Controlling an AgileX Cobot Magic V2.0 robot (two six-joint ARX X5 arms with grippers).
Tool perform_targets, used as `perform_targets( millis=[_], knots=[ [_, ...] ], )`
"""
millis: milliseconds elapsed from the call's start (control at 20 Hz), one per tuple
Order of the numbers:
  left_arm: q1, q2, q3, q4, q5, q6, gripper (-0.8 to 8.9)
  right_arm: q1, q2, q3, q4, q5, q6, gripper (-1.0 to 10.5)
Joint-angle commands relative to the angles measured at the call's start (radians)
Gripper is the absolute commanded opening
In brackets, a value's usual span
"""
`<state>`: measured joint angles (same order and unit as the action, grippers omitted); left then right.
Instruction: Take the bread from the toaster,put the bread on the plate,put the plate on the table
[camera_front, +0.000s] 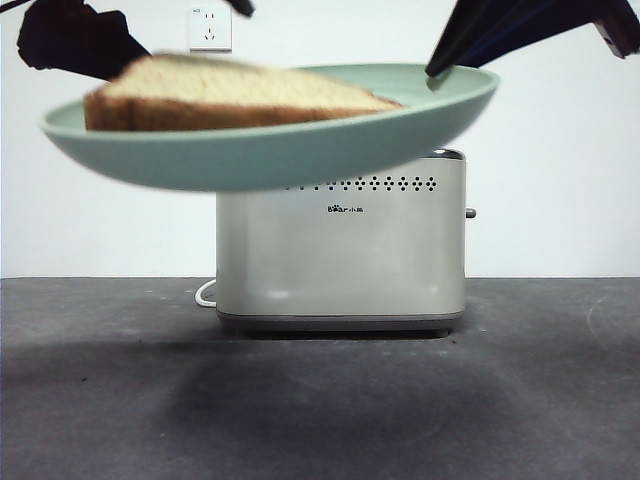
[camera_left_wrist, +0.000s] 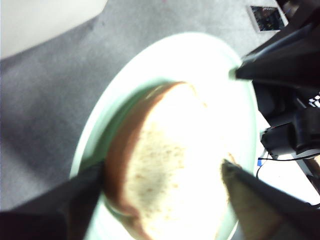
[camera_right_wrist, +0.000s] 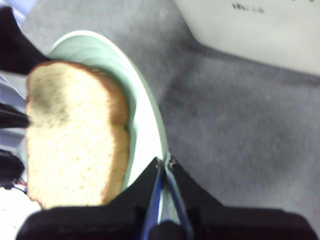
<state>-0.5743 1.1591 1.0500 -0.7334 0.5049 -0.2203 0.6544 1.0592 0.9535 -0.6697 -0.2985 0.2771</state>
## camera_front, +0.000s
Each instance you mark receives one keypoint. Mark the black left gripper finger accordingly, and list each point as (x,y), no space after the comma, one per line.
(75,40)
(242,7)

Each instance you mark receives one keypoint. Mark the cream two-slot toaster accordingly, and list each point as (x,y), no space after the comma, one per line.
(340,250)

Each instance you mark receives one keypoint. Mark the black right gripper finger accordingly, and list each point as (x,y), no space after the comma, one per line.
(550,30)
(480,20)

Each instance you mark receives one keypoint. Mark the white wall socket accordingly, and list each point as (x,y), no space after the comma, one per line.
(210,30)

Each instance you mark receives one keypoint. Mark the pale green round plate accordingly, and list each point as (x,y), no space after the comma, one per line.
(250,160)

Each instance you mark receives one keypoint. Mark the light brown bread slice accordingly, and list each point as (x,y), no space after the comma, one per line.
(225,95)

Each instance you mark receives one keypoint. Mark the grey toaster lever knob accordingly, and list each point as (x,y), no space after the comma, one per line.
(470,213)

